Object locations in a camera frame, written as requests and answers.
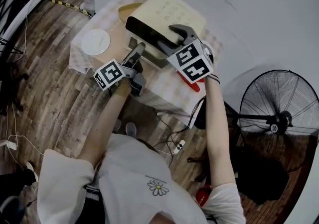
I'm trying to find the striped wristband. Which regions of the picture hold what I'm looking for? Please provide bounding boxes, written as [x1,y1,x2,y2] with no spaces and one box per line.
[207,74,221,85]

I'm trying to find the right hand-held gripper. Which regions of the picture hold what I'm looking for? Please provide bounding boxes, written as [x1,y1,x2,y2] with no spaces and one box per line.
[157,24,215,85]

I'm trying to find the white power adapter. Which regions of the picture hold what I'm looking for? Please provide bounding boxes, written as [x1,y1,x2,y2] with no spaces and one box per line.
[5,140,18,151]

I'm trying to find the cream toaster oven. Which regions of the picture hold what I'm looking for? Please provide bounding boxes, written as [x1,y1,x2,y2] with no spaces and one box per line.
[124,0,207,61]

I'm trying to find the person's left forearm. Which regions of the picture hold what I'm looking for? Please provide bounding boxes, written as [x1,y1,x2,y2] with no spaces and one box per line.
[79,82,133,168]

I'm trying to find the red plastic object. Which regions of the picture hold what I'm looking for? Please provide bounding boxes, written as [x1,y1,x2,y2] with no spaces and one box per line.
[177,70,205,94]

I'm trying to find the black yellow striped cable cover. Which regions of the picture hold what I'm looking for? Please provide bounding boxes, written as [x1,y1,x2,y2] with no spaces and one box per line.
[50,0,93,17]

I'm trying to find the white power strip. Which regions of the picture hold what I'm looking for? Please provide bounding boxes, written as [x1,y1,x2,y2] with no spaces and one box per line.
[171,139,186,154]

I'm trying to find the person's right forearm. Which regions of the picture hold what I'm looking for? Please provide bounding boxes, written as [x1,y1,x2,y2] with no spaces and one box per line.
[203,76,238,192]

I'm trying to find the checkered tablecloth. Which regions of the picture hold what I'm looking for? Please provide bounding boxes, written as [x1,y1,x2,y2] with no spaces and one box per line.
[69,0,225,129]

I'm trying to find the white daisy print t-shirt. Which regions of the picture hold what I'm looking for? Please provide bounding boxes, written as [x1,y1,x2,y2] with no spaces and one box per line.
[36,132,247,224]

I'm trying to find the white curved stand base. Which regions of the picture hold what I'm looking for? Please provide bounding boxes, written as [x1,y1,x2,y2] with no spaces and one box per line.
[4,0,54,42]

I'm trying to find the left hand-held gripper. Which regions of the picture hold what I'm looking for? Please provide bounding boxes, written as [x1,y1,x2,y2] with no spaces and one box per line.
[94,42,147,97]

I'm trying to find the white round plate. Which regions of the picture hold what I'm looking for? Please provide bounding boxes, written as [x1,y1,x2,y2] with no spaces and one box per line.
[81,28,111,56]

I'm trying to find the red round object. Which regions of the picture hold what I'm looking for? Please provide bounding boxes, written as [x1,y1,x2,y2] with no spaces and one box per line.
[196,187,213,207]

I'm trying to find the black floor fan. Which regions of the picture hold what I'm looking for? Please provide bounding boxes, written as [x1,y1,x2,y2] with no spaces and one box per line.
[234,69,319,174]

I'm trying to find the person's grey shoe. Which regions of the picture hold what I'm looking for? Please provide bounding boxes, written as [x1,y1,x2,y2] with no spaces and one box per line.
[112,119,122,134]
[125,121,137,136]

